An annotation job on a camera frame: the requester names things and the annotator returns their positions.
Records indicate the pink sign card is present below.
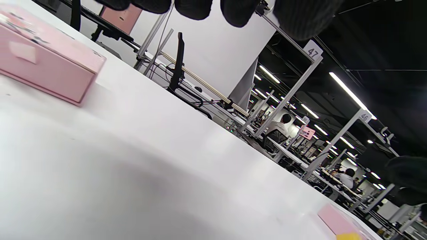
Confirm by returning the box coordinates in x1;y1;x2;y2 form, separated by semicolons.
299;126;316;140

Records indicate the person's left hand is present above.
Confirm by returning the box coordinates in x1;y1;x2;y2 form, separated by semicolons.
93;0;427;220

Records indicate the pink floral gift box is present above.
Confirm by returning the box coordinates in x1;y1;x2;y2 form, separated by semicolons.
0;3;107;107

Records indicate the grey partition panel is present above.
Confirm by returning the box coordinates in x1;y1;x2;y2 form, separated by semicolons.
229;57;259;112

